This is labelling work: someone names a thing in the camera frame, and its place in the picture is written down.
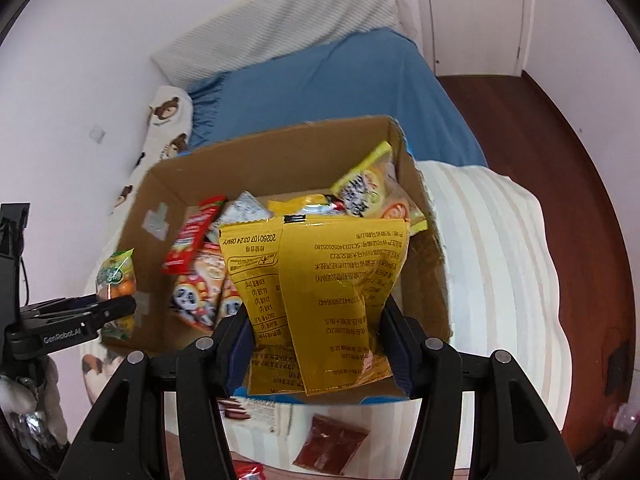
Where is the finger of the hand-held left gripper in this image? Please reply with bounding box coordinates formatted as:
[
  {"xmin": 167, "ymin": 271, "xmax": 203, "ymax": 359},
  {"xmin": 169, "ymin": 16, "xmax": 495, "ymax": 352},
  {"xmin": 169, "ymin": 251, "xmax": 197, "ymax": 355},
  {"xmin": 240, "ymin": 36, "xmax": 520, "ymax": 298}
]
[
  {"xmin": 94, "ymin": 295, "xmax": 137, "ymax": 334},
  {"xmin": 20, "ymin": 295, "xmax": 101, "ymax": 317}
]

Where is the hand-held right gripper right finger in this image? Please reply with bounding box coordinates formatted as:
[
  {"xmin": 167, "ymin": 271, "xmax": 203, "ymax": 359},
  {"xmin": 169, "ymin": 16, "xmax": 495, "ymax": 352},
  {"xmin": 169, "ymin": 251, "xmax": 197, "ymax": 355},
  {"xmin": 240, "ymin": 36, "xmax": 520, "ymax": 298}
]
[{"xmin": 380, "ymin": 300, "xmax": 583, "ymax": 480}]

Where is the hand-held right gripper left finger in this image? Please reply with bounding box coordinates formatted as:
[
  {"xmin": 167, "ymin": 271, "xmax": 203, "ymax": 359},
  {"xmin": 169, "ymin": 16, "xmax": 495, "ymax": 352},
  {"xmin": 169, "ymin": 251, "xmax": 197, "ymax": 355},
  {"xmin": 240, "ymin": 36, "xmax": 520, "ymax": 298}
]
[{"xmin": 57, "ymin": 305, "xmax": 256, "ymax": 480}]

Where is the green snack packet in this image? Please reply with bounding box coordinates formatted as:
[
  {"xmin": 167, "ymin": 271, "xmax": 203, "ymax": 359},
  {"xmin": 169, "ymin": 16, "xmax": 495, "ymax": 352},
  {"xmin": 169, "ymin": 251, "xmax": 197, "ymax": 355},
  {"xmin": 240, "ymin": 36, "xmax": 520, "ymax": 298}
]
[{"xmin": 95, "ymin": 249, "xmax": 137, "ymax": 346}]

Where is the small orange panda snack packet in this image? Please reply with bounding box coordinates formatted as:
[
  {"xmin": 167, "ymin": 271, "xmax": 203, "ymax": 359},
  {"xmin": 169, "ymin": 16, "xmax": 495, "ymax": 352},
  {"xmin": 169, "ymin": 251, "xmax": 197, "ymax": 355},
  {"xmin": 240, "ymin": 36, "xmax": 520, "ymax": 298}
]
[{"xmin": 217, "ymin": 275, "xmax": 246, "ymax": 323}]

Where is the large orange panda snack packet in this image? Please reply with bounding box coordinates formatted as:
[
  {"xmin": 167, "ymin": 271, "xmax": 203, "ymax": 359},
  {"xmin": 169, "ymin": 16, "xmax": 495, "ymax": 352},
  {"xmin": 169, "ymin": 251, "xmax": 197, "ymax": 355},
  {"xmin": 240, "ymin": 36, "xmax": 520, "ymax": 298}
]
[{"xmin": 172, "ymin": 242, "xmax": 227, "ymax": 331}]

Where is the long red snack packet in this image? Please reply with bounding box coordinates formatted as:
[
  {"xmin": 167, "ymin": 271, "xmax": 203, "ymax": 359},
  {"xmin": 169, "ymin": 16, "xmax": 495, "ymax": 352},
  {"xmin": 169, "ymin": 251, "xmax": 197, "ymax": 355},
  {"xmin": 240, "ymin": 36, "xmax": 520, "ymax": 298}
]
[{"xmin": 162, "ymin": 196, "xmax": 227, "ymax": 276}]

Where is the white grey snack packet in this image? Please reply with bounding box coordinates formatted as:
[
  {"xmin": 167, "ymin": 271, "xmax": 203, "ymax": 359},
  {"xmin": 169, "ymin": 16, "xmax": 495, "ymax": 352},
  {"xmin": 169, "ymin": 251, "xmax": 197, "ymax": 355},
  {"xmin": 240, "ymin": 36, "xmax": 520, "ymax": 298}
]
[{"xmin": 207, "ymin": 191, "xmax": 273, "ymax": 243}]

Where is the instant noodle packet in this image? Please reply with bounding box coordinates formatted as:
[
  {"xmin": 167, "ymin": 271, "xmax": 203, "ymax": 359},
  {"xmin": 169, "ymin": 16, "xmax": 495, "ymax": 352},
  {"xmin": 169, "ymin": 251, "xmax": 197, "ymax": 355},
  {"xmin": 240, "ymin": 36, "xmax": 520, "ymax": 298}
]
[{"xmin": 267, "ymin": 194, "xmax": 351, "ymax": 218}]

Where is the yellow puffed ball snack packet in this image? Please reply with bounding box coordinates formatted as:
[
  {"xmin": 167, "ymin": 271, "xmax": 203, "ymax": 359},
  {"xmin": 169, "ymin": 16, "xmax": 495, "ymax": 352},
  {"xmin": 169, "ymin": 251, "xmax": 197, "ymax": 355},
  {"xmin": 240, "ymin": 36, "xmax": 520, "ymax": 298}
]
[{"xmin": 331, "ymin": 141, "xmax": 426, "ymax": 236}]

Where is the printed cardboard box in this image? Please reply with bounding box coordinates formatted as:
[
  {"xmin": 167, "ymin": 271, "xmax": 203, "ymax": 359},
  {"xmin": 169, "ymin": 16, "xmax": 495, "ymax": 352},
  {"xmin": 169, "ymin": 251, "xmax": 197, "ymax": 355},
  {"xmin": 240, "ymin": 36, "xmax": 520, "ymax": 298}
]
[{"xmin": 102, "ymin": 115, "xmax": 453, "ymax": 406}]

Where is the white wafer packet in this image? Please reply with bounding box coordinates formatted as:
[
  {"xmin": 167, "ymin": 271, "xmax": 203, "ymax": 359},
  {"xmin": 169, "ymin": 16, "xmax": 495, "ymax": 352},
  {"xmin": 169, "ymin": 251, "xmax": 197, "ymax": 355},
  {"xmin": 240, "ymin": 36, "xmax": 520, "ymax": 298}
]
[{"xmin": 218, "ymin": 395, "xmax": 293, "ymax": 435}]

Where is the brown red snack packet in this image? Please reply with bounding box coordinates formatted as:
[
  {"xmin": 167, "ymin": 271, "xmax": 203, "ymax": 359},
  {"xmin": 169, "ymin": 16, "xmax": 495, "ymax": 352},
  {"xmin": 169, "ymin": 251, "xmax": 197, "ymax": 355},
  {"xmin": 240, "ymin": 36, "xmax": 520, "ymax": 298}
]
[{"xmin": 292, "ymin": 413, "xmax": 371, "ymax": 476}]

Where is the cat print blanket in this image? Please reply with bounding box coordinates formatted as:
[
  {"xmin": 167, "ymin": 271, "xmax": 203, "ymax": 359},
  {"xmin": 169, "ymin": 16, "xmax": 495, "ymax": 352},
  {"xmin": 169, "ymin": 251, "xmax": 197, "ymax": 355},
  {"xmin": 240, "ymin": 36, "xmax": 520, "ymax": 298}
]
[{"xmin": 80, "ymin": 162, "xmax": 576, "ymax": 480}]

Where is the bear print pillow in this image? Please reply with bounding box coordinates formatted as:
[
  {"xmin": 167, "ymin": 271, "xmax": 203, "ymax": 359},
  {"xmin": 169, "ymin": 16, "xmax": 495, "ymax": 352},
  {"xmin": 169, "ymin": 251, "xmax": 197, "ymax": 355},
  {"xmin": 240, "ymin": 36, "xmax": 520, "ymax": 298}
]
[{"xmin": 107, "ymin": 85, "xmax": 195, "ymax": 216}]

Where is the blue bed sheet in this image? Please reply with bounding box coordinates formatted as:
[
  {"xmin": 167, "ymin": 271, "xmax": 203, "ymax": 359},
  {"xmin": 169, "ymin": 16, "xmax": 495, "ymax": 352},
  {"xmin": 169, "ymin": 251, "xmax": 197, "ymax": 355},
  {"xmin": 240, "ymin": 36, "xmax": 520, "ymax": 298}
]
[{"xmin": 189, "ymin": 27, "xmax": 490, "ymax": 168}]

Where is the grey white pillow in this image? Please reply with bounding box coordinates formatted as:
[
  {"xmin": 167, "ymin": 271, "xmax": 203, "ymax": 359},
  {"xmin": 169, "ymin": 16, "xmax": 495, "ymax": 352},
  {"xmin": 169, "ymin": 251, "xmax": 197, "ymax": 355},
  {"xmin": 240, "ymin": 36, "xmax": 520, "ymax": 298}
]
[{"xmin": 151, "ymin": 0, "xmax": 408, "ymax": 88}]

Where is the white door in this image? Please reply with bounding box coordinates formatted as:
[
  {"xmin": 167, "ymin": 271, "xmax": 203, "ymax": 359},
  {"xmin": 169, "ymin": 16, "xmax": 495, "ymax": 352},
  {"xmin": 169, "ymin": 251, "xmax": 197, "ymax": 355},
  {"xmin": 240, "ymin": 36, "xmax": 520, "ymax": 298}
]
[{"xmin": 422, "ymin": 0, "xmax": 531, "ymax": 78}]

